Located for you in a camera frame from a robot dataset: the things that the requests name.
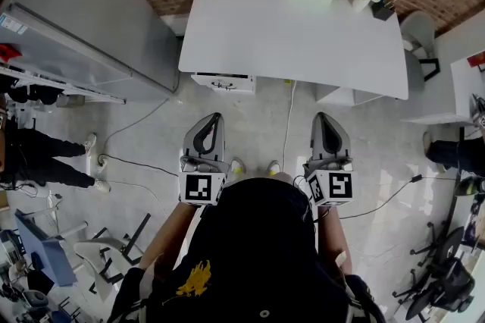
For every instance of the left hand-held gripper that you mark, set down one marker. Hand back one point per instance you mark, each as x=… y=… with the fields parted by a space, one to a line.
x=199 y=187

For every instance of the blue board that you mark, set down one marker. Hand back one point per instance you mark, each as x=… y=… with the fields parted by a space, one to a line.
x=47 y=253

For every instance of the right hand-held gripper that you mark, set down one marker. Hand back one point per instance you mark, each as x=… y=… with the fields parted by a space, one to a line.
x=335 y=185

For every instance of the black office chair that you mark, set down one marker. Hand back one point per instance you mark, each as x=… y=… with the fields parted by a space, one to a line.
x=443 y=280

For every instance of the white chair black frame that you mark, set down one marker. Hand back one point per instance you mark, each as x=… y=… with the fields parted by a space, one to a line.
x=106 y=257

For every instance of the grey refrigerator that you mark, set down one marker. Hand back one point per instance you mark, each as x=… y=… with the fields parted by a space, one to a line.
x=76 y=18

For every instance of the red packet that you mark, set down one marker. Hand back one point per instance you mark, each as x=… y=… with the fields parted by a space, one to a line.
x=8 y=52

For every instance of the person's right shoe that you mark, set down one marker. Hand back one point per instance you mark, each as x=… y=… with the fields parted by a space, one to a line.
x=273 y=167

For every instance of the white desk cabinet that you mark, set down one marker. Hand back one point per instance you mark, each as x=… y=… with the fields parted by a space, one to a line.
x=341 y=96

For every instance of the person's right forearm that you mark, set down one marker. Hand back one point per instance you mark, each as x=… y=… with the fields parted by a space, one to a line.
x=334 y=234

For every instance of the white side table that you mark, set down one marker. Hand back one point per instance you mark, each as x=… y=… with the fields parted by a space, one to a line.
x=464 y=94

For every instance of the person's left forearm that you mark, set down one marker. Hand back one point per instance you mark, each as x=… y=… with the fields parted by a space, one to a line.
x=170 y=234

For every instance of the person's shoe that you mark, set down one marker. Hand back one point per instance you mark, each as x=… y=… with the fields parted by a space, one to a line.
x=238 y=165
x=273 y=167

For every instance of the grey chair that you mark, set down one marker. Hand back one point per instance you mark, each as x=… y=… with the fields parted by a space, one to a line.
x=418 y=37

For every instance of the person's black shirt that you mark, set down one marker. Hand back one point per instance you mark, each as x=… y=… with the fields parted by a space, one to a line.
x=257 y=257

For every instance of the black pen holder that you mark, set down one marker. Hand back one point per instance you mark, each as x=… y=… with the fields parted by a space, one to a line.
x=382 y=11

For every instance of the person's left shoe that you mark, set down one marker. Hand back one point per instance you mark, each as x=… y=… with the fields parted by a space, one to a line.
x=238 y=165

